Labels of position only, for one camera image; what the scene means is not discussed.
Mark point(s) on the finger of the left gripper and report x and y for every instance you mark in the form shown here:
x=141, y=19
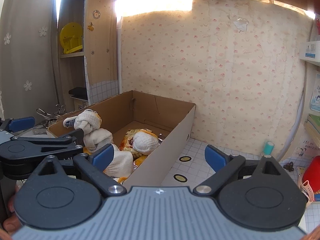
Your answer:
x=16, y=125

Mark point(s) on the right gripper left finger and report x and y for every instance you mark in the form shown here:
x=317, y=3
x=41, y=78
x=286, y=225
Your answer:
x=59, y=196

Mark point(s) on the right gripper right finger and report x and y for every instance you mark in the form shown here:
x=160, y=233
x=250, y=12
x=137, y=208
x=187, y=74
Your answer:
x=256, y=194

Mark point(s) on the white glove bundle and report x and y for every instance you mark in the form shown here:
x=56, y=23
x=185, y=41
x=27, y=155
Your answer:
x=97, y=139
x=121, y=165
x=88, y=121

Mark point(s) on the white glove bundle cuff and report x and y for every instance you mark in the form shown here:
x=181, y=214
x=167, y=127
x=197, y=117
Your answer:
x=145, y=141

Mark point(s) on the croissant snack bag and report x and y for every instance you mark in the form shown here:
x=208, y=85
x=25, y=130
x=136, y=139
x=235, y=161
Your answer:
x=126, y=144

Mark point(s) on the orange snack bag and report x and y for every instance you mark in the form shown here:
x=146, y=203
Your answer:
x=101, y=162

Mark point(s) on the silver foil packet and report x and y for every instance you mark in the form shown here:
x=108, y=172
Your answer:
x=140, y=158

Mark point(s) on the yellow plastic object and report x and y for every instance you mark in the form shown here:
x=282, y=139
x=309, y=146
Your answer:
x=70, y=37

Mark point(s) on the operator left hand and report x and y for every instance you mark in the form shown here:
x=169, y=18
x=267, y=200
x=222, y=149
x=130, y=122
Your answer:
x=12, y=224

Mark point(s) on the dark brown hair clip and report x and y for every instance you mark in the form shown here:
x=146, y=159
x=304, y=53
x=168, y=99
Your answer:
x=289, y=166

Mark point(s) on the metal scissors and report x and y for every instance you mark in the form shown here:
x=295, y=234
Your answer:
x=52, y=118

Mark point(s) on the pink smart watch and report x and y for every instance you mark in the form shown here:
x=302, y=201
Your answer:
x=308, y=192

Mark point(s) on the teal stamp bottle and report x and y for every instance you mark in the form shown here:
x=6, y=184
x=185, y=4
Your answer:
x=268, y=148

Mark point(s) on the red cylinder speaker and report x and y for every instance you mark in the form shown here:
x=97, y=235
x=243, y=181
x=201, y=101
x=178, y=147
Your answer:
x=312, y=174

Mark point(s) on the cartoon poster lower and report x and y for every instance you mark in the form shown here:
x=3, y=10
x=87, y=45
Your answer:
x=306, y=148

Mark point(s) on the cartoon poster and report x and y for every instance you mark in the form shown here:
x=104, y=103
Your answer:
x=315, y=99
x=306, y=148

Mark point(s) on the round yellow table sticker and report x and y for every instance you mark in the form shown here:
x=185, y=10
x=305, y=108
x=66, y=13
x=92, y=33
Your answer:
x=180, y=178
x=185, y=159

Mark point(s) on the round yellow table sticker far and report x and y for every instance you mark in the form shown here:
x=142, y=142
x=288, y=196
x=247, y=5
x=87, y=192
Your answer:
x=185, y=159

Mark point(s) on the stacked blue books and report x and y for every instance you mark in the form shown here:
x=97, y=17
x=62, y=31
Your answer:
x=312, y=127

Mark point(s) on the cartoon poster upper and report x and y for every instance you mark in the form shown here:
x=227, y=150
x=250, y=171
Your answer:
x=315, y=99

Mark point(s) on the open cardboard box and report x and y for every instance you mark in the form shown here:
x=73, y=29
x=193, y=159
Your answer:
x=136, y=110

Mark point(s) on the white box on shelf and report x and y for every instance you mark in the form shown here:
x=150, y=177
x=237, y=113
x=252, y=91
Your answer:
x=310, y=52

